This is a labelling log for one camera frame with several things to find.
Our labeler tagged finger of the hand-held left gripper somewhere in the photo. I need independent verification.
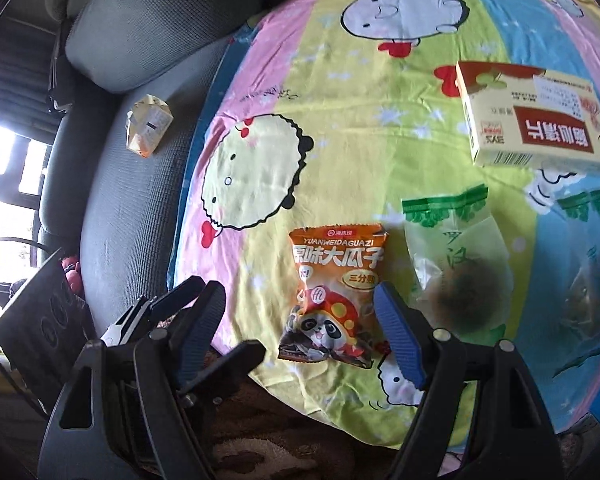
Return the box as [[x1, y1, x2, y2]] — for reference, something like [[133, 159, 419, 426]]
[[180, 339, 267, 411], [102, 276, 206, 348]]

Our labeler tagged brown plush rug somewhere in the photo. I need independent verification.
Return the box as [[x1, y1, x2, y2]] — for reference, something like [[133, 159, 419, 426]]
[[200, 355, 461, 480]]

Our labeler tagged window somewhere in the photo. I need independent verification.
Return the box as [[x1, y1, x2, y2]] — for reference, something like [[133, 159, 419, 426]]
[[0, 115, 48, 311]]

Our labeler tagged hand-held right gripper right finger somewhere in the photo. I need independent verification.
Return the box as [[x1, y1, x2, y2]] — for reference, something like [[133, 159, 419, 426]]
[[374, 281, 561, 480]]

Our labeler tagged clear green-printed packet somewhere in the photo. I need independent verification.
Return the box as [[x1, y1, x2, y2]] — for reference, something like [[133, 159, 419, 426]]
[[401, 185, 512, 333], [540, 185, 600, 356]]

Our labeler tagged small yellow drink carton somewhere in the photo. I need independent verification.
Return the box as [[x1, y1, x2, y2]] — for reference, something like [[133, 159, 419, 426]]
[[125, 94, 174, 159]]

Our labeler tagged grey sofa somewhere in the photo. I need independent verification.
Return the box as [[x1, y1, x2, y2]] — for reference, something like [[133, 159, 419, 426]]
[[35, 0, 281, 341]]

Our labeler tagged grey sofa cushion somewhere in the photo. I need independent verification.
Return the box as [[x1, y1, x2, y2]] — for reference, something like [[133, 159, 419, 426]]
[[64, 0, 267, 95]]

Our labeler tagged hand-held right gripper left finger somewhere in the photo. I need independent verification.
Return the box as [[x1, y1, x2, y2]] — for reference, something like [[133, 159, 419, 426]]
[[37, 281, 227, 480]]

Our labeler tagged cartoon printed blanket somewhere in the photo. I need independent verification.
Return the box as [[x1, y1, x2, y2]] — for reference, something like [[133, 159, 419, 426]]
[[167, 0, 600, 448]]

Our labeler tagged cream medicine box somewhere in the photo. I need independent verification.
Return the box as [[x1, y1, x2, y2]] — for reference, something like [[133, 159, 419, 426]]
[[454, 60, 600, 173]]

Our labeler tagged orange snack packet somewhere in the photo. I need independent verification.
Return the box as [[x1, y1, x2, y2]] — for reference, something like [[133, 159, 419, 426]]
[[278, 223, 391, 370]]

